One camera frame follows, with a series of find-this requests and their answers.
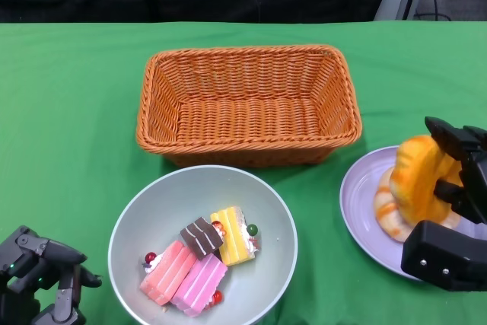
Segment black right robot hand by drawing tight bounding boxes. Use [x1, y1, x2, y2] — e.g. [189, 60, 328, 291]
[401, 116, 487, 292]

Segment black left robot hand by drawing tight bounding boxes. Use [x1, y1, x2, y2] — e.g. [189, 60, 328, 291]
[0, 225, 103, 325]

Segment grey-green bowl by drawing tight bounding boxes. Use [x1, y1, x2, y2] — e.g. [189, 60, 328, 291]
[107, 164, 298, 325]

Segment oval orange swirl bread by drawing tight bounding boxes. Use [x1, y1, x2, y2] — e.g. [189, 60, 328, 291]
[390, 134, 463, 227]

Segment magenta cake slice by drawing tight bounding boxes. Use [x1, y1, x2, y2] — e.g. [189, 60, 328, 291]
[170, 253, 228, 318]

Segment green tablecloth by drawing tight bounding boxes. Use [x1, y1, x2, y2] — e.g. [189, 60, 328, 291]
[0, 21, 487, 325]

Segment salmon pink cake slice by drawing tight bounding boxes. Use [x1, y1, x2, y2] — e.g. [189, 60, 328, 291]
[138, 240, 197, 307]

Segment yellow cream cake slice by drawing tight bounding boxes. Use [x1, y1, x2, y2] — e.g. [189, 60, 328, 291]
[208, 206, 260, 267]

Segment chocolate layer cake piece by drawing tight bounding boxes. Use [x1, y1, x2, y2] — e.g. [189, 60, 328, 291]
[178, 217, 224, 259]

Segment ring-shaped orange swirl bread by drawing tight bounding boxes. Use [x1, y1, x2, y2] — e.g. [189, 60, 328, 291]
[374, 167, 461, 243]

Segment pale lilac plate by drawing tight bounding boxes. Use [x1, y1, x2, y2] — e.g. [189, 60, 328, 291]
[339, 145, 487, 283]

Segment orange wicker basket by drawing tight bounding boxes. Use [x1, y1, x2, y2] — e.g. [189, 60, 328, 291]
[135, 45, 364, 169]

